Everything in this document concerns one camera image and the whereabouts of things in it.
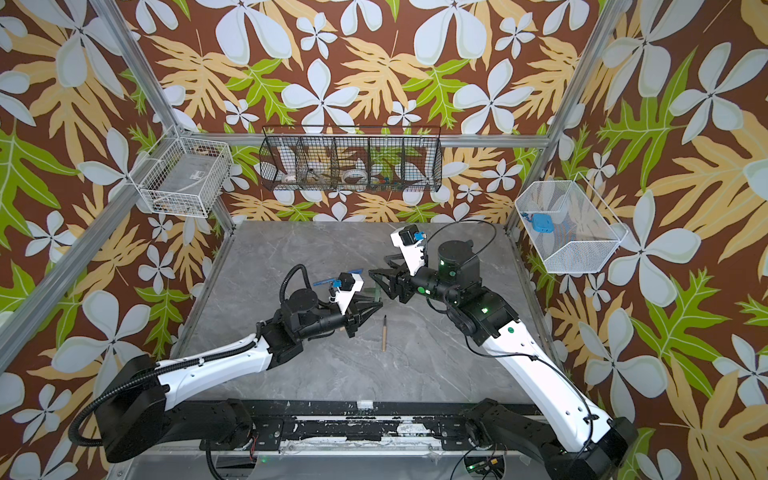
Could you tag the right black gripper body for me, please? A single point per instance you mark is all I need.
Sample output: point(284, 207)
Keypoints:
point(428, 287)

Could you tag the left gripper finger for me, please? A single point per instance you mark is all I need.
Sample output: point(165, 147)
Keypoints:
point(358, 312)
point(397, 265)

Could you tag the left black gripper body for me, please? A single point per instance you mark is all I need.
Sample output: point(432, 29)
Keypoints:
point(327, 320)

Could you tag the light green pen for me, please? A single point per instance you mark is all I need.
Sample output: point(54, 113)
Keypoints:
point(374, 292)

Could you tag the beige pen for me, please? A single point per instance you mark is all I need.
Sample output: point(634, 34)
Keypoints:
point(384, 334)

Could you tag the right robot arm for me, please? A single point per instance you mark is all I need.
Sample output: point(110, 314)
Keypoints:
point(576, 439)

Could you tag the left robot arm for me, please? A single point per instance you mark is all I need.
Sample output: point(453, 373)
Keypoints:
point(153, 402)

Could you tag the blue object in basket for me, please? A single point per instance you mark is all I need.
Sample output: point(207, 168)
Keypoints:
point(542, 223)

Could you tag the white mesh basket right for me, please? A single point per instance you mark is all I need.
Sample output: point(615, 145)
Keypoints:
point(587, 231)

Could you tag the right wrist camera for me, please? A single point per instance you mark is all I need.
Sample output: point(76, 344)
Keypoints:
point(411, 241)

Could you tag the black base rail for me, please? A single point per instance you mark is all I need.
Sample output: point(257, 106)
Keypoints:
point(293, 427)

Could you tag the black wire basket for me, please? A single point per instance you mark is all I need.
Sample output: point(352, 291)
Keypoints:
point(354, 158)

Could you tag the white wire basket left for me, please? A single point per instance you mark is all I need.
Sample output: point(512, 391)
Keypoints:
point(183, 174)

